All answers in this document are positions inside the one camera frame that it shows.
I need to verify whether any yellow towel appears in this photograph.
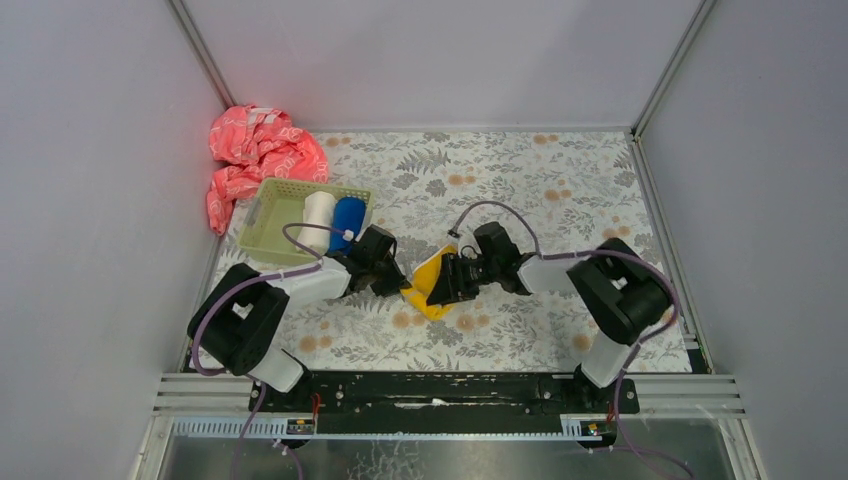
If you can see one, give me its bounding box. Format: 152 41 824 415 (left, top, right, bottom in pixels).
400 244 458 322

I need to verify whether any blue towel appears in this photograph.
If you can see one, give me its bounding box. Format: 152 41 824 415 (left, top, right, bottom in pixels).
327 196 367 253

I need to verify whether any cream towel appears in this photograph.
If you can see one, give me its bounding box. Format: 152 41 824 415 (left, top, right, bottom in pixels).
296 191 337 255

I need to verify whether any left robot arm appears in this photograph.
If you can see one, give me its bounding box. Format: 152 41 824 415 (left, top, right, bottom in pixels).
187 225 408 393

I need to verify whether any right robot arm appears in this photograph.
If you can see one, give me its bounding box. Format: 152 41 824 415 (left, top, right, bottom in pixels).
426 222 675 392

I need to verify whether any floral table mat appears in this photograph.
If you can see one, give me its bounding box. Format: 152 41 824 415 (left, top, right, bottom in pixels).
274 132 662 371

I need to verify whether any green plastic basket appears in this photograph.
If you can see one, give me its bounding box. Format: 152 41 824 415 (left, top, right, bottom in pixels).
237 178 375 266

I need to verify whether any pink patterned cloth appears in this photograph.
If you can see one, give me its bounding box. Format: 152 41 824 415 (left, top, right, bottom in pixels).
206 104 329 236

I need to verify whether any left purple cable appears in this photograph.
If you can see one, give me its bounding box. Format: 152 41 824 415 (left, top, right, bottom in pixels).
190 222 356 480

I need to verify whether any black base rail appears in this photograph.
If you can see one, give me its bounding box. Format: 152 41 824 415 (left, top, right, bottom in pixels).
249 370 640 435

